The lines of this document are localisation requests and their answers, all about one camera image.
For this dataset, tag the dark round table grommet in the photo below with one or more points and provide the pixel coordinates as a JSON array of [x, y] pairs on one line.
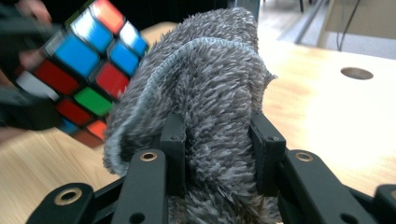
[[356, 73]]

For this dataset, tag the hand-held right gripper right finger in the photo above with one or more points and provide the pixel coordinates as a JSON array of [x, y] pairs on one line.
[[267, 152]]

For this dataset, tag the grey fluffy cloth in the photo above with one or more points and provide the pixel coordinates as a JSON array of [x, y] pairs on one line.
[[205, 102]]

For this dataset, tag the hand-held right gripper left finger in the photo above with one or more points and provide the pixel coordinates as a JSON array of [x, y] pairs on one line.
[[174, 149]]

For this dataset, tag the multicoloured puzzle cube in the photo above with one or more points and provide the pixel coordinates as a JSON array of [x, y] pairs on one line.
[[90, 62]]

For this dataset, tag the white floor strip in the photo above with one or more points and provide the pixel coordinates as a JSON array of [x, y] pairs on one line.
[[303, 21]]

